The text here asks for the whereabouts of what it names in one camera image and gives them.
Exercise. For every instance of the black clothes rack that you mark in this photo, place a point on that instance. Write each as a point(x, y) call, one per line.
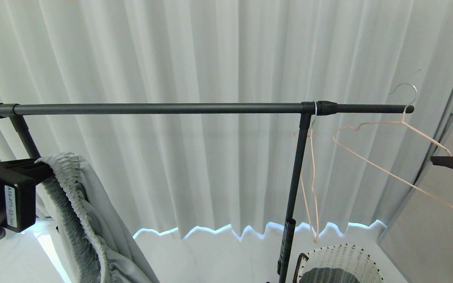
point(171, 109)

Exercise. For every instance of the pink clothes hanger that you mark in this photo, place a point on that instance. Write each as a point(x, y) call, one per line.
point(312, 157)
point(404, 116)

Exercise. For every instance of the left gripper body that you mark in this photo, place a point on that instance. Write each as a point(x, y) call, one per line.
point(10, 196)

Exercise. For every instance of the white curtain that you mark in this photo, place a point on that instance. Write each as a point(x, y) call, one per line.
point(210, 51)

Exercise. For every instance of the pale grey shorts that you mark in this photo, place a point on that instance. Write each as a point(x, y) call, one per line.
point(104, 236)

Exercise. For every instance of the white laundry basket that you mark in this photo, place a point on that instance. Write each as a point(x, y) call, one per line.
point(340, 257)

